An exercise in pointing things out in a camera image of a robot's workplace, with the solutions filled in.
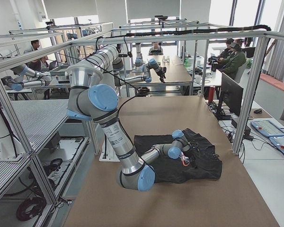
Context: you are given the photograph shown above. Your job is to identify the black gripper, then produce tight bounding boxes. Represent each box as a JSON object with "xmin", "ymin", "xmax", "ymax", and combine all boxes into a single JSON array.
[
  {"xmin": 156, "ymin": 67, "xmax": 167, "ymax": 83},
  {"xmin": 186, "ymin": 144, "xmax": 198, "ymax": 163}
]

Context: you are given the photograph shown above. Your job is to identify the black printed t-shirt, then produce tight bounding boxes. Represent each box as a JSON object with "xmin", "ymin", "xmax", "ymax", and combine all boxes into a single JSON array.
[{"xmin": 134, "ymin": 128, "xmax": 222, "ymax": 184}]

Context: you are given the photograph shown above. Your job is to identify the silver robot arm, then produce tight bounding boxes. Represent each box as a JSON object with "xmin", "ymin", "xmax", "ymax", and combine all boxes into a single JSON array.
[
  {"xmin": 114, "ymin": 43, "xmax": 167, "ymax": 87},
  {"xmin": 67, "ymin": 45, "xmax": 192, "ymax": 191}
]

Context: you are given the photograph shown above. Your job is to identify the red cylinder bottle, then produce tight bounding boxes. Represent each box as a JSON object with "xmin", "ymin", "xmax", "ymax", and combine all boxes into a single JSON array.
[{"xmin": 208, "ymin": 86, "xmax": 215, "ymax": 103}]

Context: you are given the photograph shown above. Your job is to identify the black Huawei monitor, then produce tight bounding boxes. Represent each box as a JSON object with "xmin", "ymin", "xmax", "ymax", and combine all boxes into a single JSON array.
[{"xmin": 216, "ymin": 73, "xmax": 243, "ymax": 120}]

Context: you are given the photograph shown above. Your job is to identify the person in green jacket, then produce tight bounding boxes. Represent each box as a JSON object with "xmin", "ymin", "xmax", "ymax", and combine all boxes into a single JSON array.
[{"xmin": 218, "ymin": 42, "xmax": 246, "ymax": 79}]

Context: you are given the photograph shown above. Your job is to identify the blue teach pendant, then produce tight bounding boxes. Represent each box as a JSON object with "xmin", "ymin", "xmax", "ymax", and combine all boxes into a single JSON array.
[{"xmin": 250, "ymin": 120, "xmax": 284, "ymax": 155}]

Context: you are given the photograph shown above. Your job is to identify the aluminium frame post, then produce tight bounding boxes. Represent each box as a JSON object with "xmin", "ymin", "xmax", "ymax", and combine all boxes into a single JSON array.
[{"xmin": 232, "ymin": 36, "xmax": 269, "ymax": 155}]

